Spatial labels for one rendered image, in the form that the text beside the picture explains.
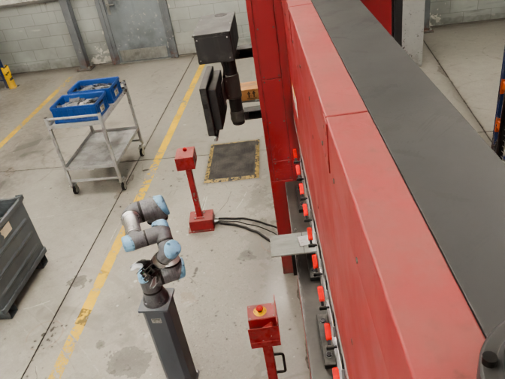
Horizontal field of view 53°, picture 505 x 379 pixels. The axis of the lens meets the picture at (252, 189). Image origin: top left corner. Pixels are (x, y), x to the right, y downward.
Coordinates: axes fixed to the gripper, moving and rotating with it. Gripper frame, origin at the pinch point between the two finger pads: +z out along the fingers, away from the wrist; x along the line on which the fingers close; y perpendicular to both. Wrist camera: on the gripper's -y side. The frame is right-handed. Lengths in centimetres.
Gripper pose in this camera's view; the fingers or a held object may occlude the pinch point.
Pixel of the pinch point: (142, 277)
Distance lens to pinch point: 255.3
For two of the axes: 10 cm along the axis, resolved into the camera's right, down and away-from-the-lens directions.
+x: 7.2, 6.9, 0.8
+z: -5.8, 5.2, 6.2
